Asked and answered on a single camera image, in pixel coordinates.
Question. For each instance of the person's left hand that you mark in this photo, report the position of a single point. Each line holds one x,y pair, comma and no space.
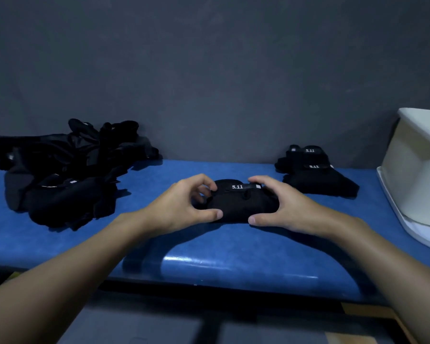
175,211

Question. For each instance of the person's right hand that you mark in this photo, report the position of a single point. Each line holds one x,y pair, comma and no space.
297,214

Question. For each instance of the pile of black gloves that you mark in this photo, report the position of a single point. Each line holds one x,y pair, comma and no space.
64,175

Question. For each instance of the white storage box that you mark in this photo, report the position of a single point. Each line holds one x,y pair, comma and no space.
415,168

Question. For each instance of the person's left forearm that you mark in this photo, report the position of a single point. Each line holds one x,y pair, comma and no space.
64,279

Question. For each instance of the person's right forearm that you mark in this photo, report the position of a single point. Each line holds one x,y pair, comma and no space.
394,275

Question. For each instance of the blue padded bench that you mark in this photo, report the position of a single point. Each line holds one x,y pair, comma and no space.
236,254

